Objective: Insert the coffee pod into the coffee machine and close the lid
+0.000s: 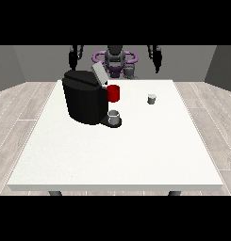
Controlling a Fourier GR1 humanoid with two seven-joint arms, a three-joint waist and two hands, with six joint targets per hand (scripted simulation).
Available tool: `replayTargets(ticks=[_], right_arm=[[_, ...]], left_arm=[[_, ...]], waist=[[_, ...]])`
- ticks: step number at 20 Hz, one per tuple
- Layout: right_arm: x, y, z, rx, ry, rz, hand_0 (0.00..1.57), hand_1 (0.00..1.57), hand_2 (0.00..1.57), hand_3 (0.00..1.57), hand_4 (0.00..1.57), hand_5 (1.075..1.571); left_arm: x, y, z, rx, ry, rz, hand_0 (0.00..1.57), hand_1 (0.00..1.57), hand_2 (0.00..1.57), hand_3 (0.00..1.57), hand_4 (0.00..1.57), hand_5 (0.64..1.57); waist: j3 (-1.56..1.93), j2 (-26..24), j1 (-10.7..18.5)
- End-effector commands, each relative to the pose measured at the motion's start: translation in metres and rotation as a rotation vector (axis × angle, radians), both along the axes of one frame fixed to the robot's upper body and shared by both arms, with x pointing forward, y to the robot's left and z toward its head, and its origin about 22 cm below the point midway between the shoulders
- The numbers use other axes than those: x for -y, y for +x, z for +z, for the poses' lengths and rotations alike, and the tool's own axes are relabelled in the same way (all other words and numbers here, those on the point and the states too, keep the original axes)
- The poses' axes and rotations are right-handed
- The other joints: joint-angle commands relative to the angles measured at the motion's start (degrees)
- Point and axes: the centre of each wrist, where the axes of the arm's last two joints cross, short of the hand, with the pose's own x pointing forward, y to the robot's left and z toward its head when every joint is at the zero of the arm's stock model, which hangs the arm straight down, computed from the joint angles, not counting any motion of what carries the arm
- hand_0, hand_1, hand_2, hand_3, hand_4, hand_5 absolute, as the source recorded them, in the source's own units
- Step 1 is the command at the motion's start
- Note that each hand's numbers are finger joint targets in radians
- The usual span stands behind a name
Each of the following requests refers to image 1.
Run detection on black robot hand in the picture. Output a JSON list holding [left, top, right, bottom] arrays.
[[146, 45, 163, 74], [68, 45, 85, 72]]

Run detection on pale grey machine lid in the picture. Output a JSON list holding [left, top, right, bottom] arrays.
[[91, 61, 109, 87]]

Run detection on small grey coffee pod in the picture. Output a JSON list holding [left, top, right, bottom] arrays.
[[147, 93, 157, 105]]

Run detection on black coffee machine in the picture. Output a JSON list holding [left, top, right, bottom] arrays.
[[61, 69, 123, 129]]

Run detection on red pod holder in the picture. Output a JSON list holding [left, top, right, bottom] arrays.
[[106, 84, 121, 104]]

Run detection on grey robot trunk purple rings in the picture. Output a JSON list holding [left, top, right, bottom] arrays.
[[91, 45, 140, 80]]

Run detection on small grey cup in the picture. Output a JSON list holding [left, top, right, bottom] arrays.
[[107, 109, 122, 125]]

